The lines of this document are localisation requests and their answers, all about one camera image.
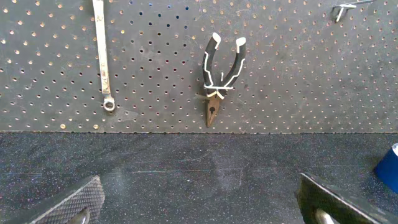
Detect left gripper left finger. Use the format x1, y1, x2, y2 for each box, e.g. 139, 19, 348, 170
4, 174, 106, 224

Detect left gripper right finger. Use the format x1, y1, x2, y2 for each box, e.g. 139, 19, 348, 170
295, 172, 398, 224

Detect roll of blue tape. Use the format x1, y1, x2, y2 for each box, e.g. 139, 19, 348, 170
373, 142, 398, 194

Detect black and white pliers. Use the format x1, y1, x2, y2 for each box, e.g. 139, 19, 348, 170
201, 32, 247, 128

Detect wrench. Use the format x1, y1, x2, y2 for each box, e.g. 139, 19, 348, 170
92, 0, 116, 112

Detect black pegboard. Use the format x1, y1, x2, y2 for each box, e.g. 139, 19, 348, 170
0, 0, 398, 134

